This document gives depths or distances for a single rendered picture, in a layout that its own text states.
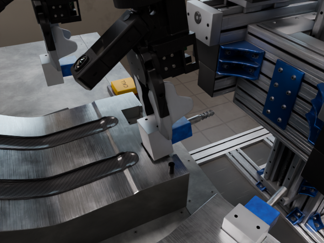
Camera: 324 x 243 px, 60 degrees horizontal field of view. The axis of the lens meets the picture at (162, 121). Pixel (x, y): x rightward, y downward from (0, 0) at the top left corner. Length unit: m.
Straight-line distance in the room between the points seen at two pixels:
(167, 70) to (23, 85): 0.60
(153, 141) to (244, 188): 0.95
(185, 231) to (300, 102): 0.48
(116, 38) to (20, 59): 0.75
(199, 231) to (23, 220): 0.24
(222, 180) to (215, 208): 0.90
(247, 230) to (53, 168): 0.31
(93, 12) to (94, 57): 2.10
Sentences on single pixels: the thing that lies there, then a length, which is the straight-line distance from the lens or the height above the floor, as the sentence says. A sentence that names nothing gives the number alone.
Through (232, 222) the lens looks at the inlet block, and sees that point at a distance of 0.41.
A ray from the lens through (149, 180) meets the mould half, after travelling 0.44.
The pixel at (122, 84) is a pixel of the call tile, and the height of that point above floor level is 0.84.
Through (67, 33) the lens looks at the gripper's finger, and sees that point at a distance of 0.69.
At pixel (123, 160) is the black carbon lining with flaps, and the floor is 0.88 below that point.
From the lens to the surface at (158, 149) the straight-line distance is 0.45.
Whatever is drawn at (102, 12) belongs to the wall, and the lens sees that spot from 2.48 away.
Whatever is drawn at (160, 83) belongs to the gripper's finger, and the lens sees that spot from 0.37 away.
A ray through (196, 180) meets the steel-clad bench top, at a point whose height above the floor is 0.80.
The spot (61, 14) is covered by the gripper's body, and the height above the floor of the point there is 1.05.
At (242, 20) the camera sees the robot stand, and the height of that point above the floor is 0.96.
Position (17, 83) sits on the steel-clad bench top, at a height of 0.80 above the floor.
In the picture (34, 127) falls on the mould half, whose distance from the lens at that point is 0.58.
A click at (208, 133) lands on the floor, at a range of 1.90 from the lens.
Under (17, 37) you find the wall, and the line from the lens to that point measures 2.44.
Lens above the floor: 1.23
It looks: 38 degrees down
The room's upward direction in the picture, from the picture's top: straight up
